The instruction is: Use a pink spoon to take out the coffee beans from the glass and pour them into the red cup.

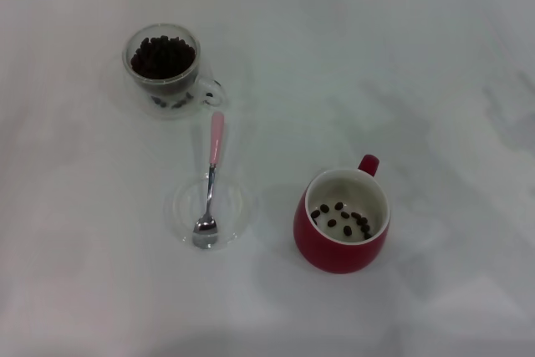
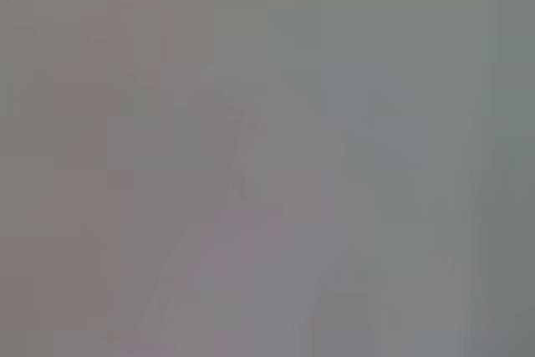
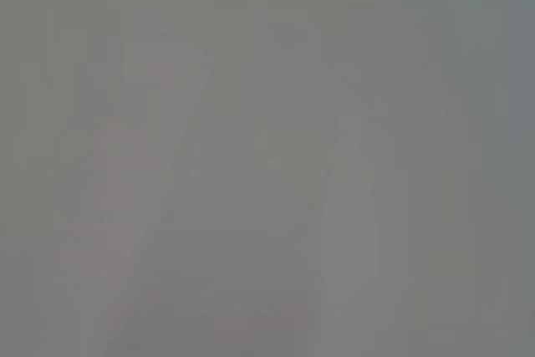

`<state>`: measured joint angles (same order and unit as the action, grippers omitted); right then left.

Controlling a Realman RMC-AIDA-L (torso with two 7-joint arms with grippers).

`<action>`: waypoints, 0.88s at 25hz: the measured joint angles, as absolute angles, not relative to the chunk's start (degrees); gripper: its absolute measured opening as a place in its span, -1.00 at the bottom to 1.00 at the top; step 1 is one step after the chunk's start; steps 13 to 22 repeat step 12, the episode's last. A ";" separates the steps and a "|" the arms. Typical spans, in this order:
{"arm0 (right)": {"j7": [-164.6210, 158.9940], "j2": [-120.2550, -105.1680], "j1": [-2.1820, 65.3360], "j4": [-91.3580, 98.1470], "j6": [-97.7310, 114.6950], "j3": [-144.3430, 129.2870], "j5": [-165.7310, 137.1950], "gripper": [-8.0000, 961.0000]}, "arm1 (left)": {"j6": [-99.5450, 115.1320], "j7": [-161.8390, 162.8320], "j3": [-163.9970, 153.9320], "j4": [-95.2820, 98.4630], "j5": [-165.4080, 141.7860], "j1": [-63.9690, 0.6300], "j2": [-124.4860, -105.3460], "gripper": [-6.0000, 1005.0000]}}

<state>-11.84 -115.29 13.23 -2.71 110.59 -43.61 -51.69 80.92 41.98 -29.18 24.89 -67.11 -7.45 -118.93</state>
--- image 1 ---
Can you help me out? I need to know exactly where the pink handled metal spoon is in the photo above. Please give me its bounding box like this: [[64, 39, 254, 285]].
[[191, 110, 226, 250]]

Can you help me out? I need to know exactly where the red mug white inside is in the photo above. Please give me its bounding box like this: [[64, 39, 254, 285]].
[[292, 154, 392, 276]]

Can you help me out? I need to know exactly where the coffee bean pile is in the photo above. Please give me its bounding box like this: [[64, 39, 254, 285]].
[[130, 35, 196, 81]]

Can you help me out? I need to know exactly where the small clear glass dish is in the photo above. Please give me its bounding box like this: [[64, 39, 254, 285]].
[[164, 174, 259, 252]]

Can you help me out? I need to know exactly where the clear double-wall glass cup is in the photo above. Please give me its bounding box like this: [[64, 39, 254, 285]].
[[121, 23, 231, 120]]

